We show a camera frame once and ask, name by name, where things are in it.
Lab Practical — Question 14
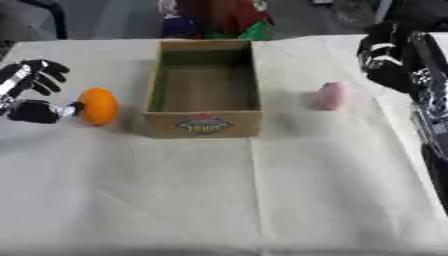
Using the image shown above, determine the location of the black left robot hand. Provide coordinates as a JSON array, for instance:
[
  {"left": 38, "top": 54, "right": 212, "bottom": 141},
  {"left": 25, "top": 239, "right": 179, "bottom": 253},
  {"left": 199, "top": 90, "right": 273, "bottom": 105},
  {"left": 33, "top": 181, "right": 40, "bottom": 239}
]
[{"left": 0, "top": 59, "right": 86, "bottom": 125}]

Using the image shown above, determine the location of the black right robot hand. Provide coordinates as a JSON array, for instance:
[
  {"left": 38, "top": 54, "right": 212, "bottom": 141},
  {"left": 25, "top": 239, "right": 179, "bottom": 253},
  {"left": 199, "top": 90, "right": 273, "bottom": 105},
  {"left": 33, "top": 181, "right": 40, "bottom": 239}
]
[{"left": 355, "top": 22, "right": 424, "bottom": 95}]

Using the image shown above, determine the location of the tan cardboard box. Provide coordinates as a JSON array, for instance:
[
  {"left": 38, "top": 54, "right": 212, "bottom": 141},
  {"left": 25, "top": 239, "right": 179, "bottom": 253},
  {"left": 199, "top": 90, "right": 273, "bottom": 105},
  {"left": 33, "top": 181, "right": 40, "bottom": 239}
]
[{"left": 141, "top": 38, "right": 265, "bottom": 139}]

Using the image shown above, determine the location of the orange toy fruit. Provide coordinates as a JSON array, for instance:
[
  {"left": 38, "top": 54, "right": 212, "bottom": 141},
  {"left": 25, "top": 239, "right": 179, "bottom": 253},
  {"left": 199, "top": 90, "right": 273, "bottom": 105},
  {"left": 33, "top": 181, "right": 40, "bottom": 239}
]
[{"left": 77, "top": 87, "right": 121, "bottom": 127}]

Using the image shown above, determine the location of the pink soft toy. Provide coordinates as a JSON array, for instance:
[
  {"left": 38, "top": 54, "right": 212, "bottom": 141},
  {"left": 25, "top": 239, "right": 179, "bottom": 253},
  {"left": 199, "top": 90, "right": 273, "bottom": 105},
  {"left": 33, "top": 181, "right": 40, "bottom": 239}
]
[{"left": 306, "top": 81, "right": 350, "bottom": 112}]

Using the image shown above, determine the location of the dark chair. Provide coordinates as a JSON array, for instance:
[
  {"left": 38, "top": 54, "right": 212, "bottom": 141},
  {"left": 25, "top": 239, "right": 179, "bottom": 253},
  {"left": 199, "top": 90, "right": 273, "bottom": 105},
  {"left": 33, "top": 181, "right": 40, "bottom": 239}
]
[{"left": 15, "top": 0, "right": 70, "bottom": 40}]

